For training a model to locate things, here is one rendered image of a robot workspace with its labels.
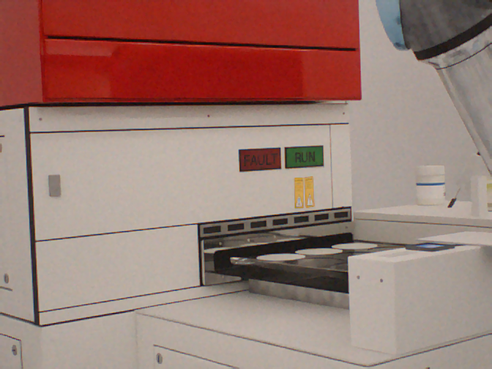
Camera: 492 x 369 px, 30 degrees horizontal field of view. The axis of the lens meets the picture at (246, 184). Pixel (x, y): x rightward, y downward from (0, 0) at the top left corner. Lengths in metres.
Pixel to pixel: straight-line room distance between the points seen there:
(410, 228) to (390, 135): 2.45
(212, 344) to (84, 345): 0.28
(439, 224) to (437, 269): 0.59
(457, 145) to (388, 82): 0.60
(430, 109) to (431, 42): 3.55
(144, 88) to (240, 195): 0.35
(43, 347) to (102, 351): 0.13
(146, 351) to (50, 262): 0.26
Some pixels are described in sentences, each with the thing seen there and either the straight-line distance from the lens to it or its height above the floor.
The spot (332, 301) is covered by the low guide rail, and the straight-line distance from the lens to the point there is 1.77.
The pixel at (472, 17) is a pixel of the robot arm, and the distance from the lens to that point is 1.18.
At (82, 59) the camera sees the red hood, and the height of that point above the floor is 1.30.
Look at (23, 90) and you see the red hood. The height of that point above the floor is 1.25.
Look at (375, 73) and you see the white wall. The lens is 4.44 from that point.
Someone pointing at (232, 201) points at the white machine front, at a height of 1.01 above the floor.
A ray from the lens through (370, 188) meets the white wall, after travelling 4.40.
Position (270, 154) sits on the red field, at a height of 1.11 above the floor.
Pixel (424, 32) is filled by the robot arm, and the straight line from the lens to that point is 1.18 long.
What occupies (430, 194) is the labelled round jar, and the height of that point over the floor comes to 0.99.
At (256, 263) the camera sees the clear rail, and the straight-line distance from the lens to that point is 1.84.
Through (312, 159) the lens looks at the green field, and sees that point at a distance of 2.09.
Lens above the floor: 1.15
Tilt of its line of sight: 3 degrees down
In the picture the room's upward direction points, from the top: 2 degrees counter-clockwise
